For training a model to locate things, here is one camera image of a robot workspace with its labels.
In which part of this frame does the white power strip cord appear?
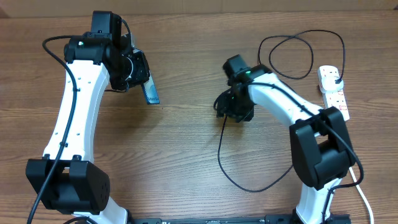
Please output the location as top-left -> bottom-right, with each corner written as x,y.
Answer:
348,166 -> 375,224

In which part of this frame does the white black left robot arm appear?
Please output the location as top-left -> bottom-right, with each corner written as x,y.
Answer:
25,11 -> 160,223

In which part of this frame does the black USB charger cable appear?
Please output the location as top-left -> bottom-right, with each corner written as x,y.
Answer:
217,29 -> 346,194

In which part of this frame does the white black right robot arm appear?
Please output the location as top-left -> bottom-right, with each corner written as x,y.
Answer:
213,55 -> 364,223

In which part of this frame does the blue Galaxy smartphone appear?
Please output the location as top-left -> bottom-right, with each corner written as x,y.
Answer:
141,76 -> 160,105

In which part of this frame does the white charger plug adapter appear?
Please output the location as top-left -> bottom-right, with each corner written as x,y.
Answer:
319,77 -> 344,93

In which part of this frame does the white power strip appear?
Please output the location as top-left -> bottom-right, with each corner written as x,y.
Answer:
317,65 -> 349,121

